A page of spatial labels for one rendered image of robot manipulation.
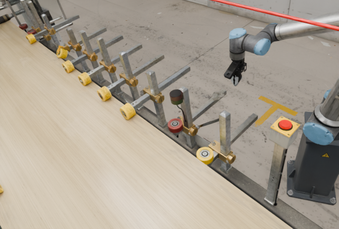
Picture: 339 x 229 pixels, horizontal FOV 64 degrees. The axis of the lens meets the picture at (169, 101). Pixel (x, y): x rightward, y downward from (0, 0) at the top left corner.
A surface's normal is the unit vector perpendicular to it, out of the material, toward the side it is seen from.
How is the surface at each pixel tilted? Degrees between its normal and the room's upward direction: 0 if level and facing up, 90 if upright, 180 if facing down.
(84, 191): 0
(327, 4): 90
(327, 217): 0
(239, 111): 0
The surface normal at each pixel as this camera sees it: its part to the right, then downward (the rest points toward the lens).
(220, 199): -0.15, -0.73
